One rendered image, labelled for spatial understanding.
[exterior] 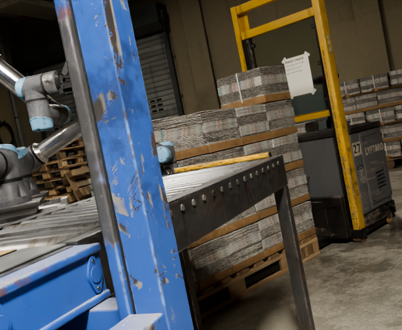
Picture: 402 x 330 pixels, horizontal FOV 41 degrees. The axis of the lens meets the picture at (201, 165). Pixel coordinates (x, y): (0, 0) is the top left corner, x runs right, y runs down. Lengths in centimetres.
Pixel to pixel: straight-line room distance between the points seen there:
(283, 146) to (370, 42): 590
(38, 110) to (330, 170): 259
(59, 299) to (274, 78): 287
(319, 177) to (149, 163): 335
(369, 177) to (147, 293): 341
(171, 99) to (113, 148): 956
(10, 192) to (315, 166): 254
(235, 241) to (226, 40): 718
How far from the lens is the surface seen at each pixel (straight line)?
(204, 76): 999
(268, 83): 349
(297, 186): 358
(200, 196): 139
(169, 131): 280
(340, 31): 943
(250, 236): 317
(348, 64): 937
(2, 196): 213
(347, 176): 381
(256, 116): 333
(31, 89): 193
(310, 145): 409
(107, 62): 77
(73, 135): 269
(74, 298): 87
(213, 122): 303
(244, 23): 429
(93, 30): 79
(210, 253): 293
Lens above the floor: 93
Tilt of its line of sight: 3 degrees down
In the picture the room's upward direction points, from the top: 11 degrees counter-clockwise
